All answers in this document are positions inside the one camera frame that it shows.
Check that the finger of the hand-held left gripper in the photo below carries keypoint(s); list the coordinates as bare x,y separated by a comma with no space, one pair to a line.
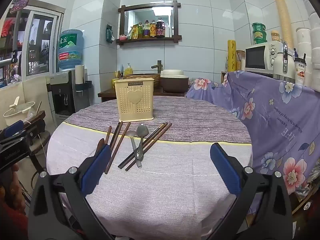
13,128

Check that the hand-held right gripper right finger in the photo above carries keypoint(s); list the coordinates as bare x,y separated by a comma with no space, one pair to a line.
225,170

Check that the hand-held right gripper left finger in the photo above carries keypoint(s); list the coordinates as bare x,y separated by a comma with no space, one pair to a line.
97,170

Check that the brown wooden chopstick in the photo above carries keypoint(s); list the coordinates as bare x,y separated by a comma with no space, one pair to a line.
155,133
159,131
115,132
109,132
120,143
160,135
119,133

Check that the metal spoon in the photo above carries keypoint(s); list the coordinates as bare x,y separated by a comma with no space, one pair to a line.
130,134
142,130

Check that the yellow plastic utensil holder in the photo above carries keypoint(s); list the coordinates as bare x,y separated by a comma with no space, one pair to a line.
135,105

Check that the person's left forearm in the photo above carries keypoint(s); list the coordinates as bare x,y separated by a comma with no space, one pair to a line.
12,205

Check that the white pot with lid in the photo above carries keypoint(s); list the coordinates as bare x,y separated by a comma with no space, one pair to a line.
17,112

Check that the wooden stool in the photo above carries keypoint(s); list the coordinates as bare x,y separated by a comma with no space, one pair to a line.
40,135

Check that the water dispenser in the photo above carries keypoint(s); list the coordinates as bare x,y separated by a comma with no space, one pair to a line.
62,92

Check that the purple floral cloth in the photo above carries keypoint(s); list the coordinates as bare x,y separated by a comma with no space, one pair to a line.
262,110

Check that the dark wooden counter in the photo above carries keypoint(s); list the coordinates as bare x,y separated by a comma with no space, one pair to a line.
107,95

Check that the yellow mug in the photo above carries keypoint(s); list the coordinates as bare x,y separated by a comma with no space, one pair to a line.
114,82

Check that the white framed window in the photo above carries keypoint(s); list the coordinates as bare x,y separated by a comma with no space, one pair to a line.
41,40

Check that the small wooden box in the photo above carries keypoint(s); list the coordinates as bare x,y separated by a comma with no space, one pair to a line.
223,77

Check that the blue water jug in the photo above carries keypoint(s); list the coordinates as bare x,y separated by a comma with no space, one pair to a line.
70,50

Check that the red flower decoration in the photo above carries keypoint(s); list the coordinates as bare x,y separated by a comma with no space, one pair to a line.
5,28

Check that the brown white rice cooker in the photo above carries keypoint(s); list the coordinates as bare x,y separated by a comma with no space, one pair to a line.
173,80

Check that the yellow soap dispenser bottle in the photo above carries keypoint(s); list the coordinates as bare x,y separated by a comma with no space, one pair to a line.
128,70

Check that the woven pattern wash basin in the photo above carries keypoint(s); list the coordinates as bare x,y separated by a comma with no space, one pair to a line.
156,78

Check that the glass storage jar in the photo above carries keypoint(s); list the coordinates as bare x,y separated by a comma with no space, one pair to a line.
240,61

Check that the yellow patterned roll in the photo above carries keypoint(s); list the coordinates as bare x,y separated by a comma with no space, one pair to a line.
231,55

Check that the white microwave oven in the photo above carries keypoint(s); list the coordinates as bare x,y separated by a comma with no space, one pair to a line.
257,56

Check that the white thermos jug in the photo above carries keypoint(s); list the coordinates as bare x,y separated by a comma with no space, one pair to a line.
281,65

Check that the bronze faucet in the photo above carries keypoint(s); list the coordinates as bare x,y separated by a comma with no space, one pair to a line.
158,66

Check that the milk tea cup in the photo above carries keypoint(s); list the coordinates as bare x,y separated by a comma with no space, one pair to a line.
300,72

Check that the pink small bowl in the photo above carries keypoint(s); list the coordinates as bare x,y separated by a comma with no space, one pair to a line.
122,37

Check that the green instant noodle bowls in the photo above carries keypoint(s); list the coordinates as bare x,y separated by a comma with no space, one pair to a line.
258,33

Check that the yellow seasoning packet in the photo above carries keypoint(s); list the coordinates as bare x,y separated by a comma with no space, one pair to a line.
133,32

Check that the clear jar with lid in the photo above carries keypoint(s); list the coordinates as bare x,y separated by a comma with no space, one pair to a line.
275,36

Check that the stack of white cups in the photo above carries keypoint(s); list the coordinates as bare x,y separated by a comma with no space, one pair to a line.
312,55

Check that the green bottle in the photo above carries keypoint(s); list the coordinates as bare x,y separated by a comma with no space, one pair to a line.
140,31

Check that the purple label bottle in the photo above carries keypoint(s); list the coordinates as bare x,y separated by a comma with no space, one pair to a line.
146,31

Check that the white plastic bottles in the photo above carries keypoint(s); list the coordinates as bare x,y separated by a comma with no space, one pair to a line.
168,31

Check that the yellow label oil bottle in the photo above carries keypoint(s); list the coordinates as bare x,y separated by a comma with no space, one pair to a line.
153,30

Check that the dark soy sauce bottle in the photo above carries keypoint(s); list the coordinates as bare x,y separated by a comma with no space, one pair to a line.
160,28

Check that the stack of yellow paper cups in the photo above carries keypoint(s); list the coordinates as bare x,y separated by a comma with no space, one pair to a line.
283,17

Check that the wooden framed mirror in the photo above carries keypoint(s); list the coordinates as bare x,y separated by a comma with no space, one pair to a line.
150,13

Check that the green wall packet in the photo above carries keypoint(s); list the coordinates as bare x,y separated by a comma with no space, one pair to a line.
109,33

